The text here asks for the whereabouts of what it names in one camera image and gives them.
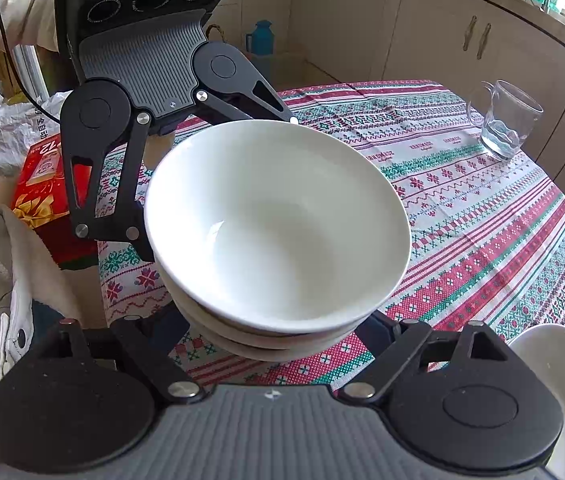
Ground patterned red green tablecloth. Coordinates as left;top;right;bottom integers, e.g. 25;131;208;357
97;79;565;391

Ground white jacket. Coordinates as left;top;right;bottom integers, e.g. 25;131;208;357
0;195;106;480

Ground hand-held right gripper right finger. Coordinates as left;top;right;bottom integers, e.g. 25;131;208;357
337;310;513;403

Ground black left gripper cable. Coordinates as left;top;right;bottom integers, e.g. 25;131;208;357
0;0;60;123

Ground clear glass mug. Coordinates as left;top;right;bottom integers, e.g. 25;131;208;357
467;80;544;162

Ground blue thermos jug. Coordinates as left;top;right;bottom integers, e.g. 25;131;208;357
245;20;276;56

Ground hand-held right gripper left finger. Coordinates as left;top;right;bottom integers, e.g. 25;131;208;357
22;305;206;403

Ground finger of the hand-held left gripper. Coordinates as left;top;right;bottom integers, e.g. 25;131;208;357
195;65;301;126
65;110;158;263

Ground white kitchen cabinets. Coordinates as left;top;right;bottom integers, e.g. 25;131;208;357
212;0;565;221

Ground red cardboard box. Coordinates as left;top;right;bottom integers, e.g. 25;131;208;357
11;132;103;271

